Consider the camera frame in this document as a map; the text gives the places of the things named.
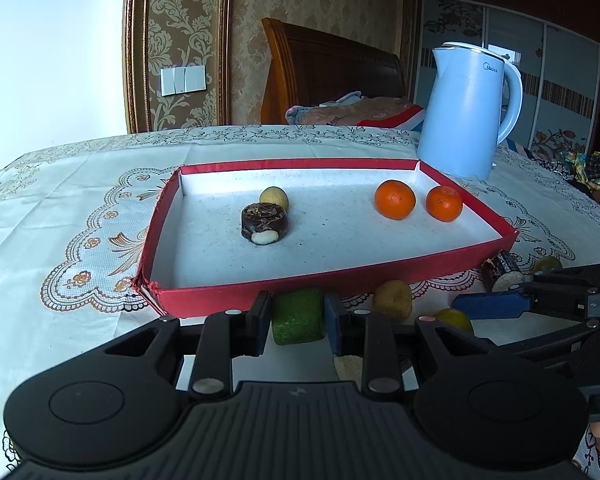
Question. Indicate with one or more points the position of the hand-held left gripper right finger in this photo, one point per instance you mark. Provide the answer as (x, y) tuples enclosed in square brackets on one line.
[(334, 325)]

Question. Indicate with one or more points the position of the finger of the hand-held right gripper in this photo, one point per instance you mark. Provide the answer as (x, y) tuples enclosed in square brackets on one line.
[(570, 274), (490, 305)]

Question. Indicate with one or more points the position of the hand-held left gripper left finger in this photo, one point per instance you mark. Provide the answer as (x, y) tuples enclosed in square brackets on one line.
[(260, 325)]

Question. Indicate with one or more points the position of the green tangerine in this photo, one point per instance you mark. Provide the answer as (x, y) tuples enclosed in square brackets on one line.
[(455, 319), (547, 262)]

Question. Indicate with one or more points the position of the green square cake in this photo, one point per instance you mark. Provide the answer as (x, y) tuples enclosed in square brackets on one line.
[(297, 316)]

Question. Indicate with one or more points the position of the red cardboard tray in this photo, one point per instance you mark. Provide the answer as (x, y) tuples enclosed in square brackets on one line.
[(330, 250)]

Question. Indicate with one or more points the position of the dark brown round slice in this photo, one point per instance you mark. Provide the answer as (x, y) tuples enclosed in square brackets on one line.
[(262, 220)]

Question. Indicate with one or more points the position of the orange tangerine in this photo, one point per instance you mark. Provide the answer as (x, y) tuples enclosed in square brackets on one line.
[(395, 200), (444, 203)]

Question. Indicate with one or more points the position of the small yellow-green ball pastry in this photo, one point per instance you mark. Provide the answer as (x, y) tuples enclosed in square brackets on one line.
[(274, 196)]

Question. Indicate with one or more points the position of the light blue electric kettle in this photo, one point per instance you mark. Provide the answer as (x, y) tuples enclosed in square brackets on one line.
[(460, 120)]

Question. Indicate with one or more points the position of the sliding door wardrobe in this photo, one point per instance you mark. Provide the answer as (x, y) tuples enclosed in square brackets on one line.
[(565, 70)]

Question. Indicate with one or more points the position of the printed blanket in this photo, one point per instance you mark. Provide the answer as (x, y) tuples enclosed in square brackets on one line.
[(375, 112)]

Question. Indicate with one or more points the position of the floral lace tablecloth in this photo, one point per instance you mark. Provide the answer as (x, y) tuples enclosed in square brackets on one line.
[(80, 200)]

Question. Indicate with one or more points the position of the wooden bed headboard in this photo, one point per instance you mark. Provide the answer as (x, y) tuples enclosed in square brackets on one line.
[(330, 70)]

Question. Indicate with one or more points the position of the white wall light switch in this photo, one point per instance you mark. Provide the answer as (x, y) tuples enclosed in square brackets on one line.
[(182, 80)]

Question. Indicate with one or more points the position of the gold wall panel frame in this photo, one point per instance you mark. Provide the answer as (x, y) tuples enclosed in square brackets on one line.
[(225, 35)]

